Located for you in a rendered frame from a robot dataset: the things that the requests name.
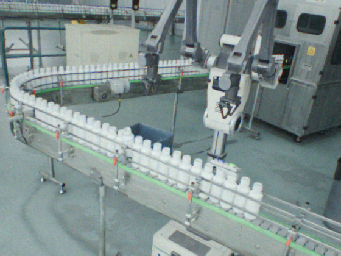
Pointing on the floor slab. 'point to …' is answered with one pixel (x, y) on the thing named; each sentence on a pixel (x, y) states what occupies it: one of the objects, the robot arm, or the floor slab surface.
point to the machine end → (304, 69)
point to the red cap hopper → (24, 48)
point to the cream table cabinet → (101, 45)
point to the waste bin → (334, 202)
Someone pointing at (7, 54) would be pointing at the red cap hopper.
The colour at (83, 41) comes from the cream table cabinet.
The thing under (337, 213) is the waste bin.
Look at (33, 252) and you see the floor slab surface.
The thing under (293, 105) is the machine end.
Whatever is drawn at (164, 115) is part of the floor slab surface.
